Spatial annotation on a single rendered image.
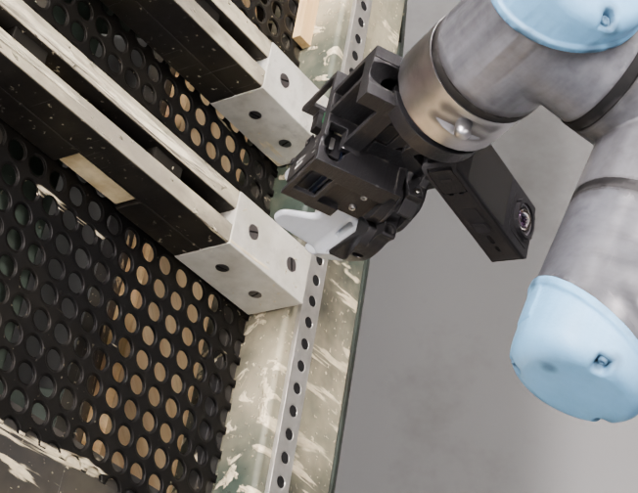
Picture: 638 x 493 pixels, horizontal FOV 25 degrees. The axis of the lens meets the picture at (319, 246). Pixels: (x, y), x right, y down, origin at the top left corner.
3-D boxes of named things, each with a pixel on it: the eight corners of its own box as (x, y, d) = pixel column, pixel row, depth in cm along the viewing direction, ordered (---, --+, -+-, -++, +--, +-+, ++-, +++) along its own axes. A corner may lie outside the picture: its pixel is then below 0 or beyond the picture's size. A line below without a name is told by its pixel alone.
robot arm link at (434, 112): (546, 43, 86) (529, 153, 82) (503, 80, 89) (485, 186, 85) (440, -12, 84) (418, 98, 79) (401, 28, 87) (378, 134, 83)
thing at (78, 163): (114, 204, 134) (139, 199, 133) (57, 159, 129) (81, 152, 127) (121, 179, 136) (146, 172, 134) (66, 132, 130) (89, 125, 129)
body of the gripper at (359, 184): (298, 108, 96) (386, 17, 87) (406, 159, 99) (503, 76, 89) (274, 201, 92) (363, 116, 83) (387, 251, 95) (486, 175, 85)
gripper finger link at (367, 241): (334, 212, 100) (394, 159, 93) (355, 222, 100) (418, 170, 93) (321, 269, 97) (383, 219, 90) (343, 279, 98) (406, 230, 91)
